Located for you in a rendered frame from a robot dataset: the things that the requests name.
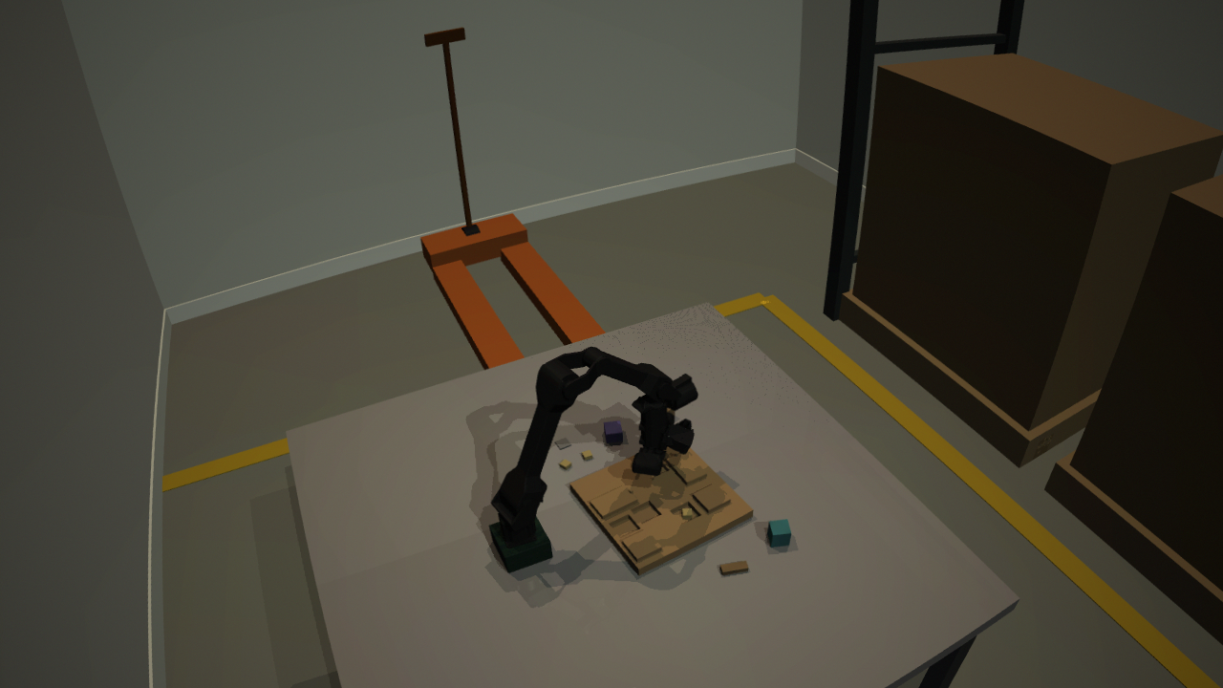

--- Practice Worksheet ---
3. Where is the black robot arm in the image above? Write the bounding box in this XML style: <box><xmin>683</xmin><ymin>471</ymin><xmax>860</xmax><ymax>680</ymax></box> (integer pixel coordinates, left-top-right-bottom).
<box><xmin>490</xmin><ymin>347</ymin><xmax>697</xmax><ymax>547</ymax></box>

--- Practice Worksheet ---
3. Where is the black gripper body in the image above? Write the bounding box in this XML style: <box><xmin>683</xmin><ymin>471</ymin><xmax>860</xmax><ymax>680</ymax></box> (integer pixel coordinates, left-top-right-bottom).
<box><xmin>634</xmin><ymin>413</ymin><xmax>675</xmax><ymax>477</ymax></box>

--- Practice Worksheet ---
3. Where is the teal cube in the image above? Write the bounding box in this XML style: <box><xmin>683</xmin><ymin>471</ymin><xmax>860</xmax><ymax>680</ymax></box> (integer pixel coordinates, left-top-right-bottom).
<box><xmin>767</xmin><ymin>519</ymin><xmax>791</xmax><ymax>547</ymax></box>

